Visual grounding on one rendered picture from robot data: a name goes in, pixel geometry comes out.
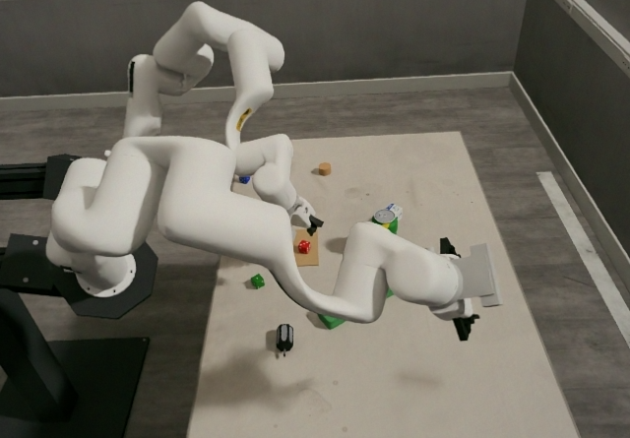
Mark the green rectangular box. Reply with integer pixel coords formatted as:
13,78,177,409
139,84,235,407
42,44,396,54
318,288,394,330

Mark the red die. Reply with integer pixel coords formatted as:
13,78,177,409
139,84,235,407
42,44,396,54
298,240,310,254

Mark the tan flat mat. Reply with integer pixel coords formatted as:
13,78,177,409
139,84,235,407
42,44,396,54
292,228,319,267

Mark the green die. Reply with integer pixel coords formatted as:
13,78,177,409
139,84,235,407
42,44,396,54
251,274,265,289

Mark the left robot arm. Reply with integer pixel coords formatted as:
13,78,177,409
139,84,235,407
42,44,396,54
123,2,304,220

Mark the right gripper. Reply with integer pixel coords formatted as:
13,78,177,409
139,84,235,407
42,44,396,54
428,237,480,342

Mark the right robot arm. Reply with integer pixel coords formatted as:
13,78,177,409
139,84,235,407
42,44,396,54
46,136,503,324

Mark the green soda can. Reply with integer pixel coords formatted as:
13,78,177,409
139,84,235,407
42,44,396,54
372,209,398,235

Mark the tan short cylinder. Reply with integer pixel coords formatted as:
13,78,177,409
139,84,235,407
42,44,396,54
319,162,332,176

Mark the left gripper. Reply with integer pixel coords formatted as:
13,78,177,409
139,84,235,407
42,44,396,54
290,195,324,236

